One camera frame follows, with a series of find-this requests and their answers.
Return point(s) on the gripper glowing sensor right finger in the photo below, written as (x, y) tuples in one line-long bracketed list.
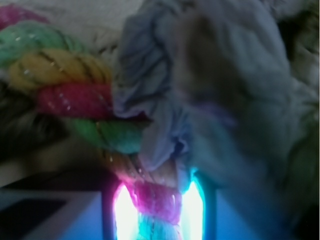
[(199, 210)]

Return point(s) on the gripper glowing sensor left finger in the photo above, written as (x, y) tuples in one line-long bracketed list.
[(119, 216)]

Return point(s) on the white crumpled cloth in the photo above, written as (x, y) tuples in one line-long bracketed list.
[(215, 79)]

